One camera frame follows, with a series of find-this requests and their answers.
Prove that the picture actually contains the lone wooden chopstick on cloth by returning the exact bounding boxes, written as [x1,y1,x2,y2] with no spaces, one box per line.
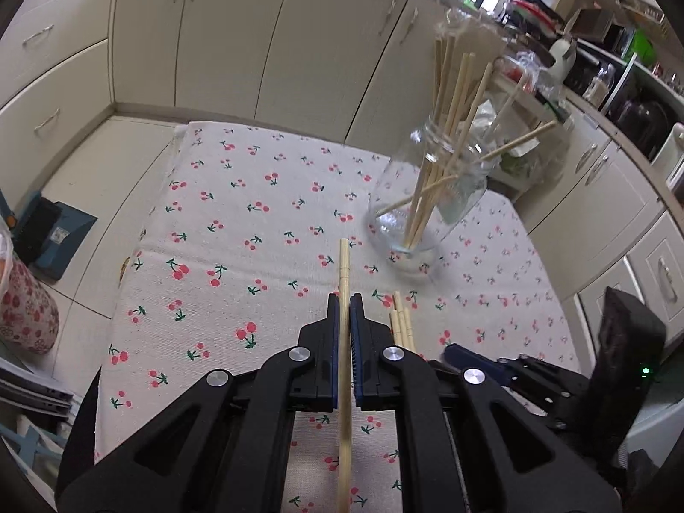
[336,239,352,513]

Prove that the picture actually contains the clear glass jar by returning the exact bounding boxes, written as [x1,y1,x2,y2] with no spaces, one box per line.
[368,119,490,262]

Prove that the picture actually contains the cherry print tablecloth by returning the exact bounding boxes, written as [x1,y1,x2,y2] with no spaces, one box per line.
[94,119,584,513]

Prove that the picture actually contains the floral trash bin with bag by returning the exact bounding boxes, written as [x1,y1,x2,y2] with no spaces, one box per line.
[0,220,59,356]

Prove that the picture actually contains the blue dustpan with brush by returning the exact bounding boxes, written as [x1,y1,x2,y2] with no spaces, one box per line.
[13,191,97,281]

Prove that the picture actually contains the lower cabinet run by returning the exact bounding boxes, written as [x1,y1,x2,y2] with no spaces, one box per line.
[0,0,684,354]

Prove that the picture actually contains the stacked dishes with red lid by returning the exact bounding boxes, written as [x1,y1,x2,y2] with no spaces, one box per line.
[507,0,566,31]

